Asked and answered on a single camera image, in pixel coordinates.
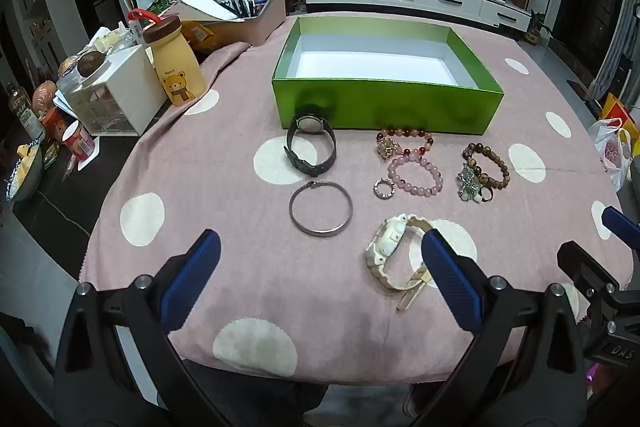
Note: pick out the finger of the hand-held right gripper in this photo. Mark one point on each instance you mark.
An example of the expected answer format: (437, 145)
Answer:
(620, 222)
(585, 264)

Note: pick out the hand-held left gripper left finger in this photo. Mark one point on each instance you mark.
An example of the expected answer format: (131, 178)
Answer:
(192, 277)

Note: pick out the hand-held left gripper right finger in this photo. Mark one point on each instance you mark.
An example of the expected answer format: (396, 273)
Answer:
(450, 277)

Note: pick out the white wristwatch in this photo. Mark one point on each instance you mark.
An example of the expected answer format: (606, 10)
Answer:
(385, 242)

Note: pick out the silver bangle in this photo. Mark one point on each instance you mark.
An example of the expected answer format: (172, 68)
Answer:
(320, 233)

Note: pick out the green cardboard box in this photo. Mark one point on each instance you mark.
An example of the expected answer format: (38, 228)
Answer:
(390, 107)

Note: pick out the black wristwatch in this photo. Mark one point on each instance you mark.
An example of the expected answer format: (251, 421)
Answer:
(305, 123)

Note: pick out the white plastic bag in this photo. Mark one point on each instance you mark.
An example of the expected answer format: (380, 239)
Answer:
(612, 152)

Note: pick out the pink polka dot tablecloth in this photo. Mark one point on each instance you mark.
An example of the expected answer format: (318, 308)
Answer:
(225, 207)

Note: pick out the yellow red paper bag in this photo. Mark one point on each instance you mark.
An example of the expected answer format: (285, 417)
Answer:
(614, 109)

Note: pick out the red cup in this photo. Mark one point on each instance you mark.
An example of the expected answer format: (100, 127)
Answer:
(80, 142)

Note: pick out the bowl of food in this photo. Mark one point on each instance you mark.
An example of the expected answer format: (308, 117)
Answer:
(25, 177)

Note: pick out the small potted plant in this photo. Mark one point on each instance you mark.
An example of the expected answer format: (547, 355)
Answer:
(534, 32)

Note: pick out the white storage basket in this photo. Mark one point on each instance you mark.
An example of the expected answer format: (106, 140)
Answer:
(130, 77)

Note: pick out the yellow bear bottle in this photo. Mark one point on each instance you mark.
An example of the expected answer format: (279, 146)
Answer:
(175, 67)

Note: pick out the dark glass bottle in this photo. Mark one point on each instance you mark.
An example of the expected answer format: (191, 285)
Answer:
(25, 114)

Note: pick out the brown round fruit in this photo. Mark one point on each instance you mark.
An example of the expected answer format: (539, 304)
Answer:
(90, 63)

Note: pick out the orange snack packet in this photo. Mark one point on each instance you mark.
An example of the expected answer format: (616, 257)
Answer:
(197, 34)

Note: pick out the beige desk organizer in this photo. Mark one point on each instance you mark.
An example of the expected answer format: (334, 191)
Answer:
(265, 22)

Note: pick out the white papers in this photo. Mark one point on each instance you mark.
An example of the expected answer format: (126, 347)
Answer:
(200, 4)

